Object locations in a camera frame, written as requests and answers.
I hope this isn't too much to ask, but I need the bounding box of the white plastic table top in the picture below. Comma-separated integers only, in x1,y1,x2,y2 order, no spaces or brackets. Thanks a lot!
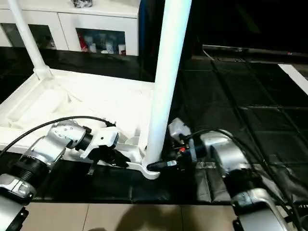
0,67,162,180

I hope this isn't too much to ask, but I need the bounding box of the white plastic table leg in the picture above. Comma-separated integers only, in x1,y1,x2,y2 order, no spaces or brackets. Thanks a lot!
144,0,193,167
7,0,52,80

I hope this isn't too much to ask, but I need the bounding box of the black work mat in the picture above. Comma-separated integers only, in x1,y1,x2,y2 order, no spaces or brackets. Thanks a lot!
0,46,308,205

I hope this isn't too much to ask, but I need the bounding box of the glossy black long bar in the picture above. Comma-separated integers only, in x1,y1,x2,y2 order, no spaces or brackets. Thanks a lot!
202,45,308,57

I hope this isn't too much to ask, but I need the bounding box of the white cabinet with glass doors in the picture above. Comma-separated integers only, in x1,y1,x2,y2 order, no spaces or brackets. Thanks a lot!
0,0,141,56

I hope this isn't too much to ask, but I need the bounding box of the black cabinet with orange label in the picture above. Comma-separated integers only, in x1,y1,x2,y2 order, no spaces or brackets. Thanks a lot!
139,0,308,58

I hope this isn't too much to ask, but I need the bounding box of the crumpled silver black object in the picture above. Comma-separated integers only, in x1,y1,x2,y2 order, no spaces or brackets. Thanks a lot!
72,0,93,8

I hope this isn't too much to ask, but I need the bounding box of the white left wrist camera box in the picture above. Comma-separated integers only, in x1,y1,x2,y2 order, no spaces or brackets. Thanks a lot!
81,126,120,159

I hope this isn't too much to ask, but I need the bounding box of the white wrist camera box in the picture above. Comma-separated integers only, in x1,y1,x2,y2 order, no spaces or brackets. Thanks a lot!
81,126,120,159
168,117,192,142

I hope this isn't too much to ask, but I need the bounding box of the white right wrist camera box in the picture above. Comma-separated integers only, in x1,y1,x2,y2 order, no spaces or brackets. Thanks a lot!
168,117,192,142

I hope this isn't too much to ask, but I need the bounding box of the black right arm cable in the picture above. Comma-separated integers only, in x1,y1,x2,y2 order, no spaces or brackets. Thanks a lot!
188,128,304,227

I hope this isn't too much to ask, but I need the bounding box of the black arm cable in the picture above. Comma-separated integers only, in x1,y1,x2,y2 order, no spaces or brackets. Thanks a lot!
0,116,116,155
188,128,304,227

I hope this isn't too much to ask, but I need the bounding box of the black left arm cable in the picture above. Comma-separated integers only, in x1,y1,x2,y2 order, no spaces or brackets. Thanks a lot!
0,116,116,155

